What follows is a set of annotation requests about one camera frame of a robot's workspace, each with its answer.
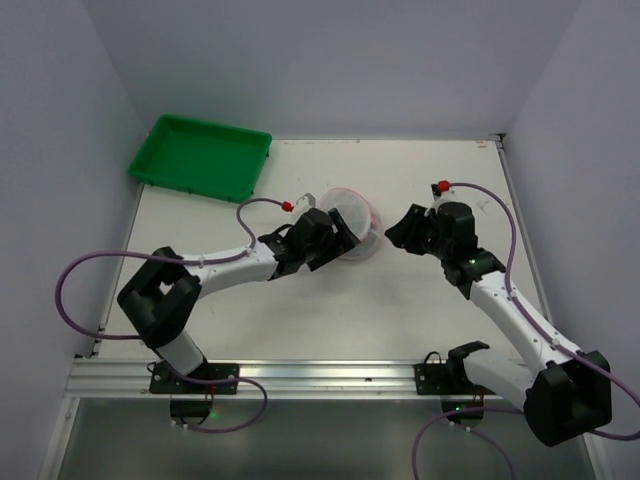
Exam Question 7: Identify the white mesh laundry bag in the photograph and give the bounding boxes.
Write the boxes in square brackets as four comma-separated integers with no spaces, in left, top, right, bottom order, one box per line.
[318,188,384,261]

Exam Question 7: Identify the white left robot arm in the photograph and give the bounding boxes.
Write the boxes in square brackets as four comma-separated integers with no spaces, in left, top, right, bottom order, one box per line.
[117,208,360,384]

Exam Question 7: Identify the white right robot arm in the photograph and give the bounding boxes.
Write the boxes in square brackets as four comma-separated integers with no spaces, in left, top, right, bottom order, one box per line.
[385,201,612,446]

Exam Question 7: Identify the green plastic tray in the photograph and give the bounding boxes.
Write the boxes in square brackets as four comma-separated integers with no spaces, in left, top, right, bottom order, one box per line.
[127,114,272,203]

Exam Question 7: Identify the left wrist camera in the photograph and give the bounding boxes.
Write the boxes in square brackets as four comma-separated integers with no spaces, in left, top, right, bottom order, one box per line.
[293,192,316,214]

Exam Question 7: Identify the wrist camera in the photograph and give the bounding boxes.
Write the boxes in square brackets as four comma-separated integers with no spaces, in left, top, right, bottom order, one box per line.
[431,180,452,201]
[293,192,316,214]

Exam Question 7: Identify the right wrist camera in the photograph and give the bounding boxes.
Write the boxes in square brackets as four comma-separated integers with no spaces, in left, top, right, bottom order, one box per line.
[431,180,452,201]

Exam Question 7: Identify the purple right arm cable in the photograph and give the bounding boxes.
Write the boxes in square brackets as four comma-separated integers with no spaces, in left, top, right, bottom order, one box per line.
[413,179,640,480]

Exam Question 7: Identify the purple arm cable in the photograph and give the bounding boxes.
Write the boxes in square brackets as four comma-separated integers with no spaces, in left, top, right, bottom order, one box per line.
[53,197,294,434]
[413,179,640,480]

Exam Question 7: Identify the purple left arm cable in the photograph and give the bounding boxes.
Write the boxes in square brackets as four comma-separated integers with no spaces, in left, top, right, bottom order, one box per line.
[53,197,294,434]

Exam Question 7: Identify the aluminium mounting rail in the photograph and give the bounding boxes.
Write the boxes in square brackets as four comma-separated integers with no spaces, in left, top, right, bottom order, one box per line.
[64,358,475,400]

